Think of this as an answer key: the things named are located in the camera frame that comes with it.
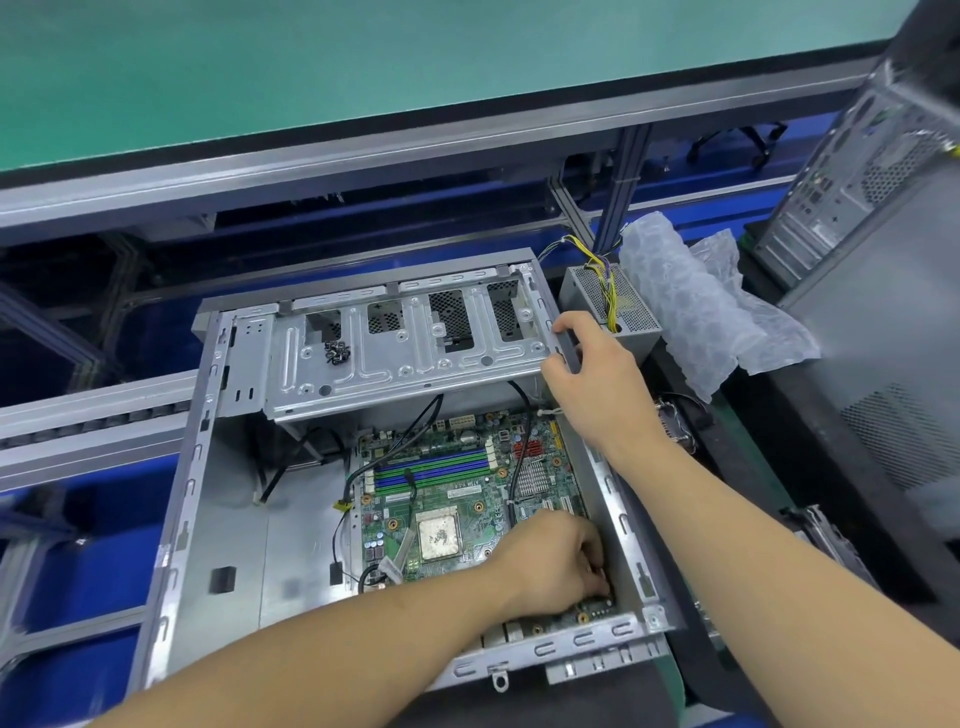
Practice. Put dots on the green RAM stick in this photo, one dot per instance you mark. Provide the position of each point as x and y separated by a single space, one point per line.
428 468

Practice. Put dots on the green conveyor belt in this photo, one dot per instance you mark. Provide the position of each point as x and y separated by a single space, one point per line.
375 68

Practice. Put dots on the grey power supply unit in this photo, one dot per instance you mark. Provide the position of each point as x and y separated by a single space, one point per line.
615 308

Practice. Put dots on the person's left hand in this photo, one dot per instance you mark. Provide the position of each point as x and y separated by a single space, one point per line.
555 563

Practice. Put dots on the metal heatsink cooler fan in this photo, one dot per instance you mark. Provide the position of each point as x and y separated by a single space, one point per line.
675 417

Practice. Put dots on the person's right hand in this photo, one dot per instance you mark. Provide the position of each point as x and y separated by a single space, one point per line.
608 390

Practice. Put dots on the dark grey case side panel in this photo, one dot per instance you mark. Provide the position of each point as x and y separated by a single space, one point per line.
885 360

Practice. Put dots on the black and silver computer case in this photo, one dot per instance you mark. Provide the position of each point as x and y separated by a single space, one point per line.
240 555

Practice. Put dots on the small gold CPU chip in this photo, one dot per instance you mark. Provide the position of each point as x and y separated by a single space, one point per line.
438 536

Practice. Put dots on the aluminium roller conveyor rail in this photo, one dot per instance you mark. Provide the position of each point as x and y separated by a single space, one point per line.
90 435

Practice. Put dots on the white bubble wrap bag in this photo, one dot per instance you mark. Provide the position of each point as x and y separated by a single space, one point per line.
713 293

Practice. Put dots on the green motherboard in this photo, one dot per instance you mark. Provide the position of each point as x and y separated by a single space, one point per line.
450 495

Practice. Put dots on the person's left forearm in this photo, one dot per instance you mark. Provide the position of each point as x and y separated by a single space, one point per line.
315 653

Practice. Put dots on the grey computer tower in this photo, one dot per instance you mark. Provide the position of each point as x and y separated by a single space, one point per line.
863 188

